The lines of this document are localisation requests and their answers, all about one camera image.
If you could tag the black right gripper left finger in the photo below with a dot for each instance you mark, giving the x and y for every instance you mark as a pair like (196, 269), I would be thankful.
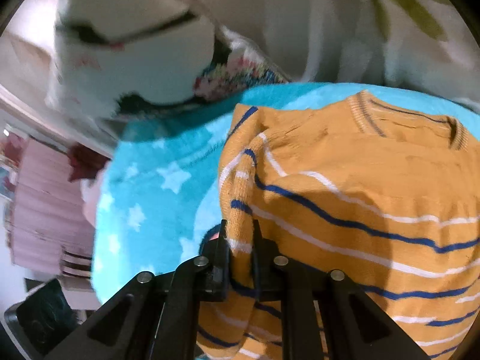
(154, 316)

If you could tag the white leaf print pillow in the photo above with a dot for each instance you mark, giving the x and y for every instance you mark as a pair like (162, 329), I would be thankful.
(415, 44)

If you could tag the teal star fleece blanket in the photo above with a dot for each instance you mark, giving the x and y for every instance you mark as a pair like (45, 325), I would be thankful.
(160, 198)

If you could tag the pink curtain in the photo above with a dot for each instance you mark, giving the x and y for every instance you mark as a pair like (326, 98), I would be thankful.
(48, 230)

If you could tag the floral print pillow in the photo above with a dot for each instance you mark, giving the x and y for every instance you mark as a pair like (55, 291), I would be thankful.
(124, 59)

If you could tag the mustard striped knit sweater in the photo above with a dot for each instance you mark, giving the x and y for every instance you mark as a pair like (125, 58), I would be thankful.
(389, 196)

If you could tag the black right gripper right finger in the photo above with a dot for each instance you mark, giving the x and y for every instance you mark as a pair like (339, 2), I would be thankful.
(324, 315)

